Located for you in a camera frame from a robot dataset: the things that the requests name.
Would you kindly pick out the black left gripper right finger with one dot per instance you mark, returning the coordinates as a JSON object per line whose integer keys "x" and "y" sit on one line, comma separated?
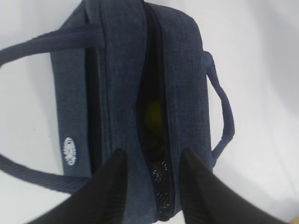
{"x": 205, "y": 199}

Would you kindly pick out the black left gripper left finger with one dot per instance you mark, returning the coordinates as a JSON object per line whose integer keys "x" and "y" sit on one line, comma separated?
{"x": 101, "y": 201}

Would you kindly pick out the yellow lemon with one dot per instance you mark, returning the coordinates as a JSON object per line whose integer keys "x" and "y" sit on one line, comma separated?
{"x": 153, "y": 116}

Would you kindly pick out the navy blue fabric lunch bag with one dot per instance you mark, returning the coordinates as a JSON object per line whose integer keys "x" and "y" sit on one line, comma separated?
{"x": 109, "y": 60}

